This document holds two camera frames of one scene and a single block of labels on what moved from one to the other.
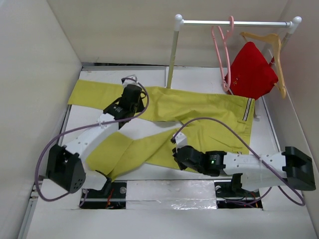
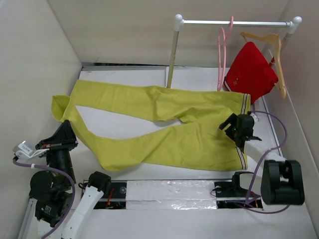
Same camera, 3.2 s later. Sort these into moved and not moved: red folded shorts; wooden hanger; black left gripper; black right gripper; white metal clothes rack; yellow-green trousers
Moved: black right gripper; black left gripper
Not moved: wooden hanger; red folded shorts; white metal clothes rack; yellow-green trousers
